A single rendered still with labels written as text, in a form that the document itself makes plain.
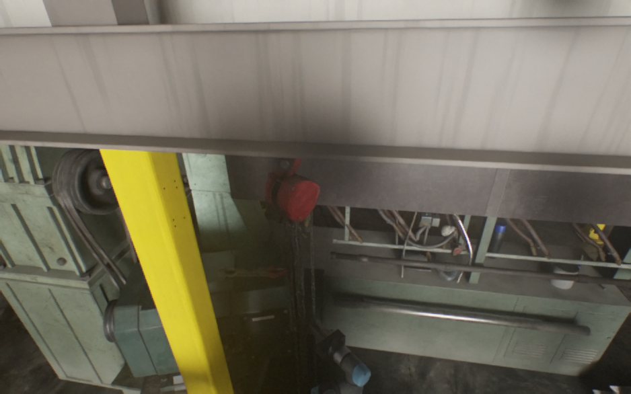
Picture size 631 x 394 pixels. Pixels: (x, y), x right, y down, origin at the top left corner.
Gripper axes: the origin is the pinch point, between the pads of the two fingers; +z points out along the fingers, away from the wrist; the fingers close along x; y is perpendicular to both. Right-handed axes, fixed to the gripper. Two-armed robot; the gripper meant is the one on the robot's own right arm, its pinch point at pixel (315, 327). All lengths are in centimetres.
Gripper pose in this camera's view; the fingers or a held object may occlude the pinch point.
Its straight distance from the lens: 160.1
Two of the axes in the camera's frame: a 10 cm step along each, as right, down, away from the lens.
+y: 0.2, 8.7, 4.9
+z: -6.3, -3.7, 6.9
